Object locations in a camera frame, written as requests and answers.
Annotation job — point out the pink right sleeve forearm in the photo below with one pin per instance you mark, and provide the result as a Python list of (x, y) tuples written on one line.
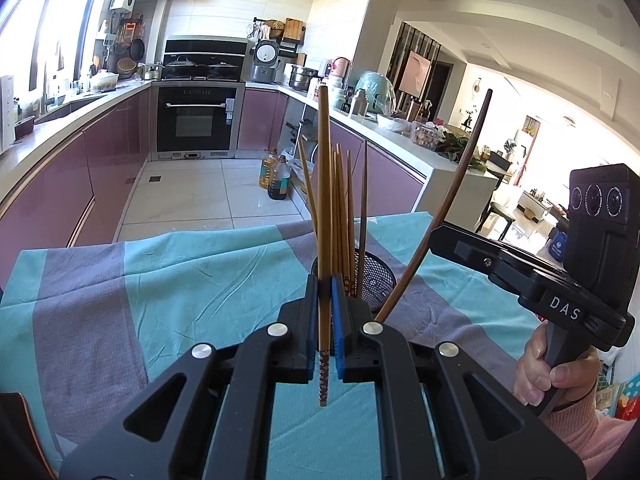
[(602, 443)]

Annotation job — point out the yellow cooking oil bottle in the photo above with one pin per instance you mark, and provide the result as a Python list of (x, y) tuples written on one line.
[(266, 166)]

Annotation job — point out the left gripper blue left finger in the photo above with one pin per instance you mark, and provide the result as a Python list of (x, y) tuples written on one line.
[(297, 359)]

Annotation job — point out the black range hood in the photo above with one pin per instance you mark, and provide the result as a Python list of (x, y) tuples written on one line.
[(204, 58)]

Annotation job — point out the white microwave oven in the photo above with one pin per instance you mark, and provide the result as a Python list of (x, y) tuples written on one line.
[(7, 113)]

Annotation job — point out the light bamboo chopstick patterned end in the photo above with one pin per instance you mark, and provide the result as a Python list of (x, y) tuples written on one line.
[(324, 268)]

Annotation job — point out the black built-in oven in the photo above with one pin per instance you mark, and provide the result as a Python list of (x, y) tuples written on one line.
[(197, 119)]

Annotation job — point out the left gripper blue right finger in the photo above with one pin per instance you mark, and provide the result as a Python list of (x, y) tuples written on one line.
[(354, 358)]

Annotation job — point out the right hand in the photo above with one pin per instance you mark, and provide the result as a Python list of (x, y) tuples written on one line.
[(534, 376)]

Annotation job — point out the kitchen window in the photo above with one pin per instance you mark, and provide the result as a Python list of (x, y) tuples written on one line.
[(44, 44)]

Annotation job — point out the dark sauce bottle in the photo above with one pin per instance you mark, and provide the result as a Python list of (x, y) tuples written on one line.
[(279, 179)]

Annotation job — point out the black mesh utensil holder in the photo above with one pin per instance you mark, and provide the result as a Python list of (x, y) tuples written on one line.
[(378, 281)]

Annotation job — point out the smartphone with orange edge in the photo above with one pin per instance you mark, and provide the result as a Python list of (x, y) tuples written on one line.
[(22, 455)]

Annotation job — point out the teal and grey tablecloth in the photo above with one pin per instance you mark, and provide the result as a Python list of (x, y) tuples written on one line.
[(83, 330)]

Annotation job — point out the steel stock pot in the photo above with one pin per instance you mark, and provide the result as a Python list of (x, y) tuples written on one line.
[(300, 77)]

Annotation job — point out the mint green appliance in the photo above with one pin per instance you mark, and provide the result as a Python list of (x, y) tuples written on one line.
[(380, 93)]

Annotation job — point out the dark brown wooden chopstick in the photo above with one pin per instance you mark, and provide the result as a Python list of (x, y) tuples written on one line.
[(440, 216)]

